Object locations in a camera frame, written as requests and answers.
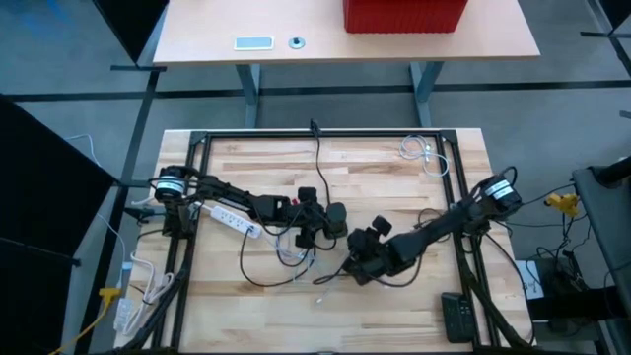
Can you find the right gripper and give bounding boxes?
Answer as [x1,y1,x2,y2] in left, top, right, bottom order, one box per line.
[343,214,411,288]

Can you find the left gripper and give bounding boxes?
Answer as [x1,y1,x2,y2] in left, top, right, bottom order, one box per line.
[287,185,344,249]

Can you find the white braided USB cable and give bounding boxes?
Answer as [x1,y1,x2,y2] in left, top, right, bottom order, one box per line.
[272,235,330,304]

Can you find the dark thick USB cable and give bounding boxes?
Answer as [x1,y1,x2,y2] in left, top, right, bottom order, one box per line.
[239,230,317,289]

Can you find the white power strip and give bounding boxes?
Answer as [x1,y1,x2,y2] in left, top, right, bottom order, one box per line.
[200,203,263,242]

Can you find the black remote control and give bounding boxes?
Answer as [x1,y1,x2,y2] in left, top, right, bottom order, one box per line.
[440,291,478,345]

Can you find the white paper label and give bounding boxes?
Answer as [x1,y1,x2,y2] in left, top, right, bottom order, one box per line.
[515,259,546,301]

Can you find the white phone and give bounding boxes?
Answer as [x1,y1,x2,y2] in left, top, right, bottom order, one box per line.
[233,35,276,52]

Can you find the light wood desk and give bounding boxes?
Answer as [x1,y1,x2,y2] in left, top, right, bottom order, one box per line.
[152,0,542,130]

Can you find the yellow clamp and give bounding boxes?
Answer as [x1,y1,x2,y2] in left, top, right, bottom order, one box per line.
[544,192,581,219]

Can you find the black equipment box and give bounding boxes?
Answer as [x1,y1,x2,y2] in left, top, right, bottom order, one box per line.
[526,255,631,321]

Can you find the white extension socket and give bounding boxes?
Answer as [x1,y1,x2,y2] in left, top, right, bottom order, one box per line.
[112,295,137,334]

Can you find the red storage bin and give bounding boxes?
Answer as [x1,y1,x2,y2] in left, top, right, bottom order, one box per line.
[342,0,469,35]

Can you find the dark grey cart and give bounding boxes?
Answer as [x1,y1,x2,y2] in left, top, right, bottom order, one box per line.
[571,156,631,355]

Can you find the large black partition panel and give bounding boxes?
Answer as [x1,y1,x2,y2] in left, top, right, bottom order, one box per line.
[0,93,120,355]

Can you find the black aluminium table frame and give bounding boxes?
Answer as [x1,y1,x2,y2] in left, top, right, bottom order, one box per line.
[150,128,499,355]

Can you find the black tower power cord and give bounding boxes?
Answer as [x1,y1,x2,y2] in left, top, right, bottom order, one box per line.
[309,118,332,204]

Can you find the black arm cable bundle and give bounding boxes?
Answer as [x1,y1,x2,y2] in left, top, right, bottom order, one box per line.
[117,265,191,355]
[457,236,536,352]

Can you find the white cable bundle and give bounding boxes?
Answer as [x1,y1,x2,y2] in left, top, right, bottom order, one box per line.
[128,249,176,337]

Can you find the thin white cable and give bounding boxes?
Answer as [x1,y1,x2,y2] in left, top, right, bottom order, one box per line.
[66,132,133,277]

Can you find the yellow plug with cable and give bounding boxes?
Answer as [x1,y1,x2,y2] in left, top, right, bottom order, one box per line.
[47,287,124,355]

